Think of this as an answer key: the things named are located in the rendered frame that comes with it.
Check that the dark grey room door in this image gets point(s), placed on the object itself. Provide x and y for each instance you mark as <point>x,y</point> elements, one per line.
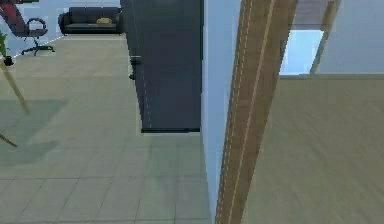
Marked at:
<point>170,66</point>

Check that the brown wooden room door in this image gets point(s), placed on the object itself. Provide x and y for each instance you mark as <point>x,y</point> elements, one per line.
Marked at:
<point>253,110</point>

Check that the yellow cushion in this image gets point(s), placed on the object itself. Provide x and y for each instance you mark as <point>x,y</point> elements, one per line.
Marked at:
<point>104,21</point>

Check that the black sofa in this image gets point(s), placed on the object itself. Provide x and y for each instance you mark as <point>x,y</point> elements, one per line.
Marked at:
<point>90,20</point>

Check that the dark red office chair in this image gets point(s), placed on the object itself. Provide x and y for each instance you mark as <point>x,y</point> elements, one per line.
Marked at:
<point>28,30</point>

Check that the small black round object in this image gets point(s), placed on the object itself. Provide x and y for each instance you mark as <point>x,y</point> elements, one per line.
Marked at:
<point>8,61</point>

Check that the green house plant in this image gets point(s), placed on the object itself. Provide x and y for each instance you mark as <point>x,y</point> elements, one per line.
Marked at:
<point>2,43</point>

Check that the tan wooden bed frame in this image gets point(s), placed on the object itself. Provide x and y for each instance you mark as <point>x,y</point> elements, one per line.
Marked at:
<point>325,26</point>

